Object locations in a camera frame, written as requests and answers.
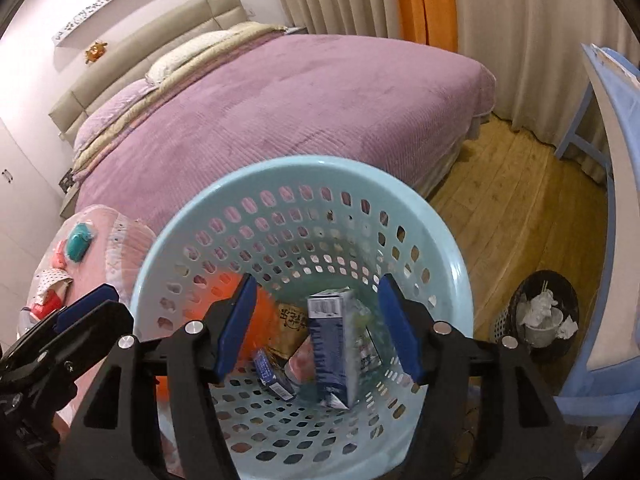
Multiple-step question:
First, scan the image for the purple bed cover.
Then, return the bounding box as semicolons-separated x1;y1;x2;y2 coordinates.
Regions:
77;35;496;231

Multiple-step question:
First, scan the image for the small photo frame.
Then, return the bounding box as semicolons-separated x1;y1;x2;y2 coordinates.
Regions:
58;169;74;194

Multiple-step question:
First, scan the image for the clear plastic cup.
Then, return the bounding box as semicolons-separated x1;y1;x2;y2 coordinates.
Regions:
345;300;383;386

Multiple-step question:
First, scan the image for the white wardrobe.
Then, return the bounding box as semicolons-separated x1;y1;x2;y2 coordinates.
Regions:
0;128;62;348

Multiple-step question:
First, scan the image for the white pillow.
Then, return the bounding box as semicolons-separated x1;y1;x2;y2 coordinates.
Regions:
145;30;233;87

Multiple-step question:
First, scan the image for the beige nightstand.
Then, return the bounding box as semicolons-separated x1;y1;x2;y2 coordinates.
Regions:
60;183;80;220

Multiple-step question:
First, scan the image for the orange plastic bag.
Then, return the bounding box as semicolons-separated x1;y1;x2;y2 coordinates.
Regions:
175;273;277;385

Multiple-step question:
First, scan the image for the pink peach drink bottle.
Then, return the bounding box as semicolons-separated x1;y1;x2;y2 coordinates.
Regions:
284;336;316;392

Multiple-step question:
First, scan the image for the purple pillow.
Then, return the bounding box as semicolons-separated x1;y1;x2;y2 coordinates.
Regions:
74;78;156;159

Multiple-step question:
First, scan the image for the beige padded headboard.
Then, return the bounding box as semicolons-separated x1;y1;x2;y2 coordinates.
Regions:
49;0;248;143

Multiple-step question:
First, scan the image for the pink clay bag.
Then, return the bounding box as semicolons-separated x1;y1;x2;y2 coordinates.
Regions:
29;240;73;321

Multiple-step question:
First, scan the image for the playing card box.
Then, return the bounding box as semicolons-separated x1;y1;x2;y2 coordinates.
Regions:
253;349;295;402

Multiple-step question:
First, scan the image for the teal clay bag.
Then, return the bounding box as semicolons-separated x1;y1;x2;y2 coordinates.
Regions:
66;222;93;262

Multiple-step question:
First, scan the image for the blue white chair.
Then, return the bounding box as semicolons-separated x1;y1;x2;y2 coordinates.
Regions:
552;41;640;461

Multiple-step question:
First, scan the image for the white milk carton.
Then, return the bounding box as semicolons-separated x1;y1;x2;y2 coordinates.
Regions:
307;287;359;411

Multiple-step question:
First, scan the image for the orange curtain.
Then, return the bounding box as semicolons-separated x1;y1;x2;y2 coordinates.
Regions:
398;0;458;52

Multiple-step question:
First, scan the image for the beige folded quilt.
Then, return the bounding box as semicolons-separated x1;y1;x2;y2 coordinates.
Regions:
70;22;286;181

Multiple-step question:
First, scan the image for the light blue laundry basket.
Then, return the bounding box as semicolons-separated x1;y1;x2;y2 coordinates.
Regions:
130;156;473;479

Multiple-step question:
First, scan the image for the orange plush toy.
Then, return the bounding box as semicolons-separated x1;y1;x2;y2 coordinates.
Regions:
85;41;108;64

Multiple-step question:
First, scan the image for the beige curtain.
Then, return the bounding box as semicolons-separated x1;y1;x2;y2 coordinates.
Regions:
264;0;640;187

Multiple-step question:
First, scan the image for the black wire waste bin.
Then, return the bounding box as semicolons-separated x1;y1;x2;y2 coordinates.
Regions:
489;270;579;364

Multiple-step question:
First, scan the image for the pink elephant blanket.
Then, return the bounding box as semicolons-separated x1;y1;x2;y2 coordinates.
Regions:
16;202;166;441

